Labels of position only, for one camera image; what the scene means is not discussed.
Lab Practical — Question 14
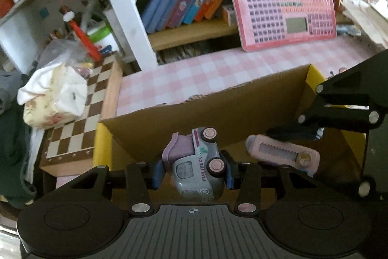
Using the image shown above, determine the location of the wooden chessboard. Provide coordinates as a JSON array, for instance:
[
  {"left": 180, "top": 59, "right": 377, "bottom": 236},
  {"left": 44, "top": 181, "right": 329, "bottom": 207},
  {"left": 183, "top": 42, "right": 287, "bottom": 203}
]
[{"left": 39, "top": 53, "right": 123, "bottom": 178}]

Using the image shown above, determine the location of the clear plastic bag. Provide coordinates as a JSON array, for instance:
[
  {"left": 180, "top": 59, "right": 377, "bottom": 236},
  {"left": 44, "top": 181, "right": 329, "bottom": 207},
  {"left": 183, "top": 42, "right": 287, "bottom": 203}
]
[{"left": 36, "top": 39, "right": 95, "bottom": 78}]

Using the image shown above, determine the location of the grey purple toy truck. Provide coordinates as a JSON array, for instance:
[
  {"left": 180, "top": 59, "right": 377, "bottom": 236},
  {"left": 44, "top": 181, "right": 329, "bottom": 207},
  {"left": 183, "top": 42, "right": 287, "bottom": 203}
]
[{"left": 162, "top": 126, "right": 228, "bottom": 202}]

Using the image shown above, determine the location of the pile of dark clothes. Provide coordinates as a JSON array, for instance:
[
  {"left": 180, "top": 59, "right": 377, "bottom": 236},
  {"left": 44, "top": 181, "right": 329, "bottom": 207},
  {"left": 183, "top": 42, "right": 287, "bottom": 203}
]
[{"left": 0, "top": 71, "right": 38, "bottom": 209}]

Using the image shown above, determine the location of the floral tissue pack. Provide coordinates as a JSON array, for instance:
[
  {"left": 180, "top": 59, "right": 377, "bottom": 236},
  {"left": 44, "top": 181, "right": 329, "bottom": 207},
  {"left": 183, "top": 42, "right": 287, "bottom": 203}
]
[{"left": 16, "top": 62, "right": 88, "bottom": 130}]

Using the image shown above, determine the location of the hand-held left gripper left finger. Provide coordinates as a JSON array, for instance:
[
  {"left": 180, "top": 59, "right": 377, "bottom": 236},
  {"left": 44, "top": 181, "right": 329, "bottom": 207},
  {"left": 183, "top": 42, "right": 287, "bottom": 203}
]
[{"left": 57, "top": 160, "right": 166, "bottom": 215}]

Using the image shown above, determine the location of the pink keyboard learning toy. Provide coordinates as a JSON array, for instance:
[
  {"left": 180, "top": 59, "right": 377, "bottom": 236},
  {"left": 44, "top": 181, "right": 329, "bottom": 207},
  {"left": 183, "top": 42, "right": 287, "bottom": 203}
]
[{"left": 224, "top": 0, "right": 337, "bottom": 52}]

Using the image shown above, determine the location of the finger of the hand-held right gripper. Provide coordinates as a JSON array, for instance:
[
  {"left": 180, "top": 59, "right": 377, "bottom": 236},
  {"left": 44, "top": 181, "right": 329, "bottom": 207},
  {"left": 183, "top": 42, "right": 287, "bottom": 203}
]
[{"left": 267, "top": 48, "right": 388, "bottom": 142}]

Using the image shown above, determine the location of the yellow cardboard box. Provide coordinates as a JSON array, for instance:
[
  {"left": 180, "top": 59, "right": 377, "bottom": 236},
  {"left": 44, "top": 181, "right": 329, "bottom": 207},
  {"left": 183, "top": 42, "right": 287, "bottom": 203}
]
[{"left": 94, "top": 63, "right": 368, "bottom": 205}]

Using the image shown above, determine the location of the flat stack of books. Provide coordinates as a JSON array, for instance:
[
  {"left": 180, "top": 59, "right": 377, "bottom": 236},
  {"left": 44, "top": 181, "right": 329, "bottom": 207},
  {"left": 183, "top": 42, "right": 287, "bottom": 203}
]
[{"left": 156, "top": 42, "right": 219, "bottom": 66}]

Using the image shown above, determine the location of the white cup with green band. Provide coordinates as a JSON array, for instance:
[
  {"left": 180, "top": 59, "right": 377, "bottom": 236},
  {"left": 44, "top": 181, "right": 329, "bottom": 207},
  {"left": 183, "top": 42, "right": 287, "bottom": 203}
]
[{"left": 86, "top": 24, "right": 119, "bottom": 55}]

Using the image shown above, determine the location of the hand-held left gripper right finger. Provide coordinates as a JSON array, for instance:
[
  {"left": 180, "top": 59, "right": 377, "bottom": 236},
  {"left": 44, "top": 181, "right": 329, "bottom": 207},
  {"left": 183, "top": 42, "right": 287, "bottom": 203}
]
[{"left": 223, "top": 151, "right": 334, "bottom": 215}]

